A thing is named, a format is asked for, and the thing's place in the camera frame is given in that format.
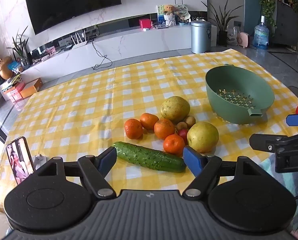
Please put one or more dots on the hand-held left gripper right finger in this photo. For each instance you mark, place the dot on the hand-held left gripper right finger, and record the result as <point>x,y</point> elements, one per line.
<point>192,161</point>

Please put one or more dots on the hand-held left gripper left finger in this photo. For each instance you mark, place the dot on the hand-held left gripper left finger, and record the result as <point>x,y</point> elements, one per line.
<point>108,158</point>

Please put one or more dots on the orange tangerine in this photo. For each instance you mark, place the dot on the orange tangerine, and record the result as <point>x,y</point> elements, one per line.
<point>174,143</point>
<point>149,120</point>
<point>164,128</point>
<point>133,128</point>

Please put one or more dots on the yellow pear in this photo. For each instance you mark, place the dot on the yellow pear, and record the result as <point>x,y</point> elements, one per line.
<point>202,136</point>

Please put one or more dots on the small red fruit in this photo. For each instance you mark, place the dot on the small red fruit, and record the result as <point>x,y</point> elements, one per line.
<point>183,135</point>

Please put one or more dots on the small brown round fruit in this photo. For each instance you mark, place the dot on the small brown round fruit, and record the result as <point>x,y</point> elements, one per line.
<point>182,126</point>
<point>190,121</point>

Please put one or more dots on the green cucumber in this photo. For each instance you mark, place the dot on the green cucumber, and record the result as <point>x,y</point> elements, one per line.
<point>149,156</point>

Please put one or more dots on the greenish pear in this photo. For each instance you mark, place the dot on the greenish pear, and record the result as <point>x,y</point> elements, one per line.
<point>175,108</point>

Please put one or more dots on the green colander bowl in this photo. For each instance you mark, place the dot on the green colander bowl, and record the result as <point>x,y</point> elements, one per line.
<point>229,87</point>

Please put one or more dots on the teal striped cloth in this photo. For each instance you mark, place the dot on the teal striped cloth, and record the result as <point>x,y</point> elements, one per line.
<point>289,182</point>

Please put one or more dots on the dark grey stool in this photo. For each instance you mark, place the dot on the dark grey stool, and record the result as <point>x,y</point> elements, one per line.
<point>295,91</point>

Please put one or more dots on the yellow checkered tablecloth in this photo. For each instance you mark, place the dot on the yellow checkered tablecloth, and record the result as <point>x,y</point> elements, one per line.
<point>89,105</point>

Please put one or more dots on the white charger plug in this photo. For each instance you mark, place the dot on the white charger plug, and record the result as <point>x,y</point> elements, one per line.
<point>40,160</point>

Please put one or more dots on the smartphone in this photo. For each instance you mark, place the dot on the smartphone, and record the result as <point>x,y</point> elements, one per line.
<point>20,160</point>

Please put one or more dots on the blue water jug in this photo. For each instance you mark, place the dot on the blue water jug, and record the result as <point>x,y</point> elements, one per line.
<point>261,35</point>

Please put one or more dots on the grey cabinet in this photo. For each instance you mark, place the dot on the grey cabinet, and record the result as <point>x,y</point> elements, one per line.
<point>286,25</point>

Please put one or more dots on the orange shoe box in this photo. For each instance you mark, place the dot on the orange shoe box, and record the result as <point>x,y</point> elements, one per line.
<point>31,88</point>

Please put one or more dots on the white plastic bag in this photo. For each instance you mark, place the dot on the white plastic bag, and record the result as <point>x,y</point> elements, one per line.
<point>231,37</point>

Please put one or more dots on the pink shoe box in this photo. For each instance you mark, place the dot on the pink shoe box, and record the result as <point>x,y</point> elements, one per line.
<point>13,93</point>

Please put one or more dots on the white router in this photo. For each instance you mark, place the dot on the white router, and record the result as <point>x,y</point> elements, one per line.
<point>77,45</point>

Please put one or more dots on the silver trash can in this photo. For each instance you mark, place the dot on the silver trash can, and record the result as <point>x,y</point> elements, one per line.
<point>200,37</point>

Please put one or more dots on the tall-leaved potted plant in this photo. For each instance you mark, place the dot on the tall-leaved potted plant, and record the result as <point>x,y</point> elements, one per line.
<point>222,25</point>

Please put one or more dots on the white marble TV console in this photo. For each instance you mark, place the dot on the white marble TV console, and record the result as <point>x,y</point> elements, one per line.
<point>144,42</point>

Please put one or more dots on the golden vase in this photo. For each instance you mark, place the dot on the golden vase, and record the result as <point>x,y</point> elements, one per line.
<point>4,68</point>

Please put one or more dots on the red box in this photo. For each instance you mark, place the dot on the red box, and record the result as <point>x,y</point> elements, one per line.
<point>145,23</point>

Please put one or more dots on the potted plant in glass vase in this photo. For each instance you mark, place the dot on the potted plant in glass vase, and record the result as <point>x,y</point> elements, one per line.
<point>20,50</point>

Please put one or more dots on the teddy bear bouquet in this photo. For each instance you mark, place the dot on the teddy bear bouquet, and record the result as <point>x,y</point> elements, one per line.
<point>169,15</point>

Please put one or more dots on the round paper fan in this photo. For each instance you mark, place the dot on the round paper fan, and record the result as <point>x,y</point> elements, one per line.
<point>182,11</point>

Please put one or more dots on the black television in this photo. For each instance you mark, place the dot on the black television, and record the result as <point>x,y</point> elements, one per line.
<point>71,5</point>

